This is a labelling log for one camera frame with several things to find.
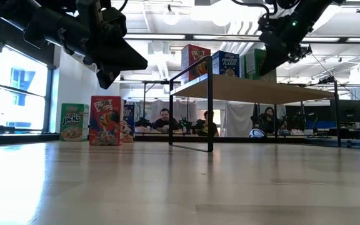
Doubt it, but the black table frame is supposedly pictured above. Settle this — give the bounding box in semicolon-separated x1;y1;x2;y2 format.
0;132;360;151

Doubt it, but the white hanging cloth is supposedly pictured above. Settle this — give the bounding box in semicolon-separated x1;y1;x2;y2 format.
224;102;254;138

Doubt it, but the wooden shelf black metal frame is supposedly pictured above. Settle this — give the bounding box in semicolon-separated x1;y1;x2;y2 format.
168;55;343;153

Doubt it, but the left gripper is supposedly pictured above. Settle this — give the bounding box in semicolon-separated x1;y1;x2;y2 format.
76;0;149;90

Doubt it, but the large bright window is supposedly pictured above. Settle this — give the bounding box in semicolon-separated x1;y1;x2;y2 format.
0;46;49;132

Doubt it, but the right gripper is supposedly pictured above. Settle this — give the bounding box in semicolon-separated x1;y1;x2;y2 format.
257;15;312;76

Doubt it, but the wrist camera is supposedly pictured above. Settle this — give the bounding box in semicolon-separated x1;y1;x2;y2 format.
101;6;128;36
287;44;313;63

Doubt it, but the green Apple Jacks cereal box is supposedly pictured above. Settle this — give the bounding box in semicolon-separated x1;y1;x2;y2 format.
240;48;267;81
59;102;90;142

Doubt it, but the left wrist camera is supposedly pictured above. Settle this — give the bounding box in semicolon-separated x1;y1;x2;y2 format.
101;6;128;36

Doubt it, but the person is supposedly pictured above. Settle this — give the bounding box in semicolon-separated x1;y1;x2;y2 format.
254;106;287;134
195;109;220;138
152;107;178;134

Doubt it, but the white blue rugby ball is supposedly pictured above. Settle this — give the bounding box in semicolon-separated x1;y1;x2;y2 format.
249;127;268;139

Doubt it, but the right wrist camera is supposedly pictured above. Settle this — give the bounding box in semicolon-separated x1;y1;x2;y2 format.
287;44;313;63

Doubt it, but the black flat monitor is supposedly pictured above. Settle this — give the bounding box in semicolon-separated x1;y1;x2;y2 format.
329;99;360;123

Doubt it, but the red Froot Loops cereal box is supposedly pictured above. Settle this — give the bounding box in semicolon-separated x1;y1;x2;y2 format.
181;44;211;84
89;95;124;146

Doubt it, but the blue Frosted Flakes cereal box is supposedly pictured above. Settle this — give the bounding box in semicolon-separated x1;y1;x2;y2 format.
122;104;136;143
211;50;241;78

